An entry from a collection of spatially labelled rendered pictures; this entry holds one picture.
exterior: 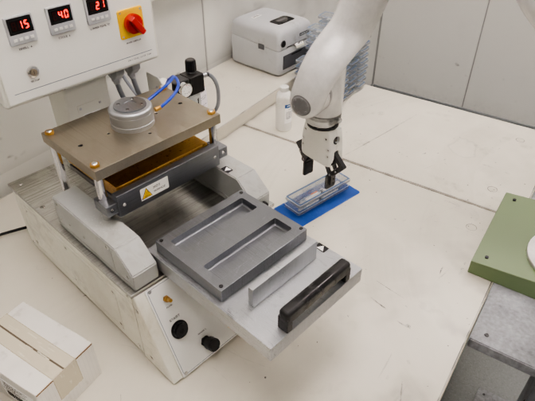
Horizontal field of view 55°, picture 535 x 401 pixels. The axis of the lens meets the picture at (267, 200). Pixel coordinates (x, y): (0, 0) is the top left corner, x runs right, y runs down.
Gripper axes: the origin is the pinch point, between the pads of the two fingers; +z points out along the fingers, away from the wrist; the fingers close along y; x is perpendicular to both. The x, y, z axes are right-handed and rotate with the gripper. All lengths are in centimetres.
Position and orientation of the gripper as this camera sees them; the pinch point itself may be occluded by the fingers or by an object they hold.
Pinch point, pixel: (318, 175)
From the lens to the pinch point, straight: 131.0
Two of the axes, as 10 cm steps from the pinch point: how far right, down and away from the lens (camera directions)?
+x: -7.6, 4.0, -5.2
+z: 0.0, 7.9, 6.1
